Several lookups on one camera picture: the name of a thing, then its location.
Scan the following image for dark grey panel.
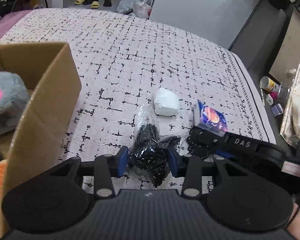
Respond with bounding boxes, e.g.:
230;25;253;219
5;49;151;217
228;0;295;81

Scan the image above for black framed wooden board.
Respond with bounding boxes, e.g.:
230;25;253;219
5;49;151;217
268;4;300;83

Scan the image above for black items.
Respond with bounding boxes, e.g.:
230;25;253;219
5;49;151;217
128;104;182;188

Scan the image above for patterned clear plastic bag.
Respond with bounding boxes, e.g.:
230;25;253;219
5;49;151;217
279;62;300;147

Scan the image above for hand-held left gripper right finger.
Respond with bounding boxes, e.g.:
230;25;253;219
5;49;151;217
167;146;268;199

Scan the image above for purple cube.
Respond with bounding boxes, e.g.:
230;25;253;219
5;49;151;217
271;103;284;117

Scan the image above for pink bed sheet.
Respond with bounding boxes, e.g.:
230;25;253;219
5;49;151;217
0;9;33;48

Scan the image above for white tissue pack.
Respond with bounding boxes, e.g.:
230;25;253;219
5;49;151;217
153;87;180;117

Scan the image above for black patterned white bed blanket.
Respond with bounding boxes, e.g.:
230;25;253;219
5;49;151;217
0;7;277;198

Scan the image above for brown cardboard box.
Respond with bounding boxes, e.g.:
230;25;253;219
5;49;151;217
0;42;82;238

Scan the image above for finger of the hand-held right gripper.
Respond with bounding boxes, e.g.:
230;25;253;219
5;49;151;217
189;127;227;147
186;140;219;161

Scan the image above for grey blue plush toy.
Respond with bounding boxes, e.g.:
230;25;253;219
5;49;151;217
0;72;30;201

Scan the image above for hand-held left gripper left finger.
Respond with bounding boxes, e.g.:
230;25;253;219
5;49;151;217
27;146;129;199

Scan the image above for yellow white can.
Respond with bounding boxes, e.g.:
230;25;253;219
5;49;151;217
260;76;278;93

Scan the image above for blue printed tissue pack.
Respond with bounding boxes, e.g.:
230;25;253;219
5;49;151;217
192;100;229;134

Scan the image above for grey plastic bag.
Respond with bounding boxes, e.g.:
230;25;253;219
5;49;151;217
116;0;153;15

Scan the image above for white plastic bag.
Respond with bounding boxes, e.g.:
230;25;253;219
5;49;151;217
133;1;153;19

